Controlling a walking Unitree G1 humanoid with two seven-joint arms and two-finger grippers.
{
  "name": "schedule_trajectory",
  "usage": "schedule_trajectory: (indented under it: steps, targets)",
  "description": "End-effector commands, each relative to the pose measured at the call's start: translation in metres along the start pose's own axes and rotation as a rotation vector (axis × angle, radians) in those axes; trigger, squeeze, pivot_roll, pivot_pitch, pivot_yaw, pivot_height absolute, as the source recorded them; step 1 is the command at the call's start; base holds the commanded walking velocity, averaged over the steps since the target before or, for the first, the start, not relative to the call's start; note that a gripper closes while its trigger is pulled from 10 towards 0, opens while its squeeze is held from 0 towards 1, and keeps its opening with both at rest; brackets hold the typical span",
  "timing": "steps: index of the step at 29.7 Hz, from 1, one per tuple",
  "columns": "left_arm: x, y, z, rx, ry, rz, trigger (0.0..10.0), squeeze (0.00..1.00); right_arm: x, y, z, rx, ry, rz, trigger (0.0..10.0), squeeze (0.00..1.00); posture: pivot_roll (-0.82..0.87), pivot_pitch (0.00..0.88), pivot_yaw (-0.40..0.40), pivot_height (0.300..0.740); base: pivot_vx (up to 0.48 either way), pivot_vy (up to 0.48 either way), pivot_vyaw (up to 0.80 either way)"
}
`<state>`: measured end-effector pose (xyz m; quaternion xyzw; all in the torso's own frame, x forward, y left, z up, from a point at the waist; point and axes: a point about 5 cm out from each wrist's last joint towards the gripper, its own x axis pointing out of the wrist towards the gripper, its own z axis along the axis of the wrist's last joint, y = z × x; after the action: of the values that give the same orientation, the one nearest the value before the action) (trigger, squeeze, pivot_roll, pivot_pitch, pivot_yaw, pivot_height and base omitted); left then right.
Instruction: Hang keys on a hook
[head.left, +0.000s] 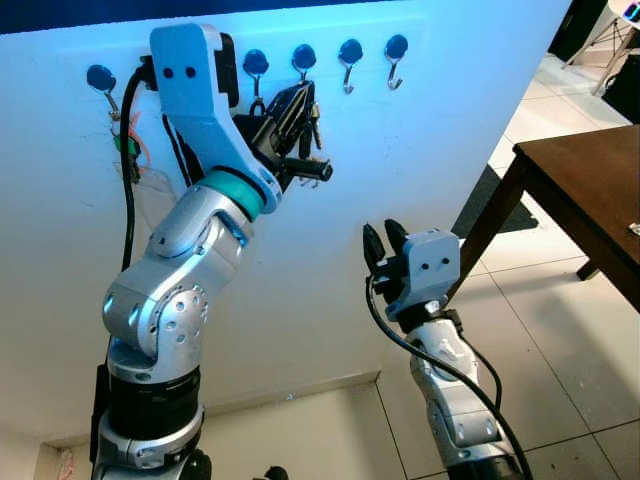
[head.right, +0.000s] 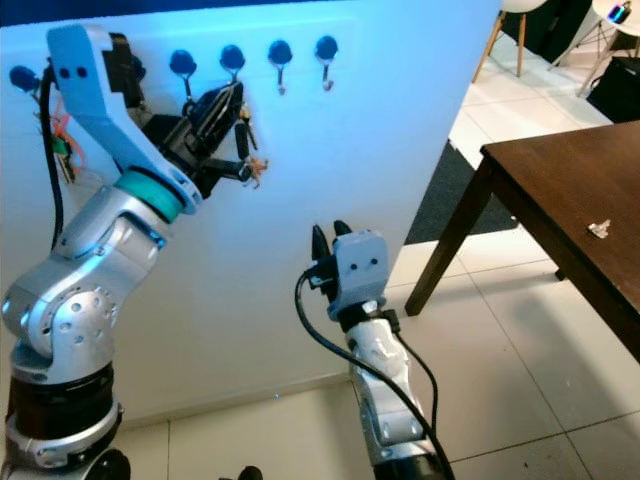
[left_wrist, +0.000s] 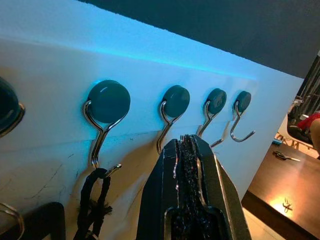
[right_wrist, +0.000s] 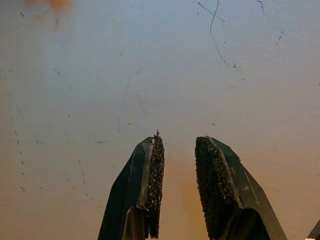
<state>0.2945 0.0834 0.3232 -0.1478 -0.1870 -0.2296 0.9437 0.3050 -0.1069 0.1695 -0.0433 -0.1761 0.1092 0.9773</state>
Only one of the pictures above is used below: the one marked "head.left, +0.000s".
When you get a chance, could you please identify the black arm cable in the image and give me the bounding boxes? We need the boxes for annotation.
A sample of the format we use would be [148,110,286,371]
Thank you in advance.
[118,62,153,273]
[364,275,531,480]

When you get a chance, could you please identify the green and orange key bunch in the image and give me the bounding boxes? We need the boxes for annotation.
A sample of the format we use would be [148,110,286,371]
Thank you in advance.
[108,110,156,186]

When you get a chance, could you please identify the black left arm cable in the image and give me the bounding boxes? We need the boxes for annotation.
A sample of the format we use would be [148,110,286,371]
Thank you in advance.
[118,62,153,273]

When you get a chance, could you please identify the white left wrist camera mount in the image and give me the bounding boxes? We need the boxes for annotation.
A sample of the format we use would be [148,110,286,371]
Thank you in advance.
[150,24,283,206]

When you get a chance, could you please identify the blue knob wall hook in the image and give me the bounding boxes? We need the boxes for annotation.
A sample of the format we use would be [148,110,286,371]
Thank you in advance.
[384,34,409,91]
[338,39,363,95]
[243,49,269,101]
[292,44,319,83]
[86,64,123,119]

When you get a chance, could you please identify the black floor bag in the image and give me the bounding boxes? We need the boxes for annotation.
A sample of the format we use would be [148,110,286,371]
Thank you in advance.
[600,55,640,126]

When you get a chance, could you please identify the black floor mat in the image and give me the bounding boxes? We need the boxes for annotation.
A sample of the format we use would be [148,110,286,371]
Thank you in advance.
[452,165,541,241]

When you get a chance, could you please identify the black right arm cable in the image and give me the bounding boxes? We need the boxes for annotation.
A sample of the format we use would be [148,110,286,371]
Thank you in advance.
[364,275,531,480]

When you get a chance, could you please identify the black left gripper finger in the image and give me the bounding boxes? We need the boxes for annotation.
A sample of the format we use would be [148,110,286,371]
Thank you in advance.
[268,83,316,137]
[283,155,334,188]

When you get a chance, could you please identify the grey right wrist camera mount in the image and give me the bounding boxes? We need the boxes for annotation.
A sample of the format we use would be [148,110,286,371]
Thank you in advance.
[385,229,462,321]

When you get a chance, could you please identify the white round seat chair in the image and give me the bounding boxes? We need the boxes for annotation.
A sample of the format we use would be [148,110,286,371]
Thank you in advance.
[580,0,640,96]

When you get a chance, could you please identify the dark brown wooden table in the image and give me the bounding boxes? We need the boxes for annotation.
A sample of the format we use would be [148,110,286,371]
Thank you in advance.
[447,125,640,311]

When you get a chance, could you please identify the black key bunch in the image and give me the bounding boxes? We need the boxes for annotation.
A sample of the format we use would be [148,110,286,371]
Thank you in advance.
[305,78,331,151]

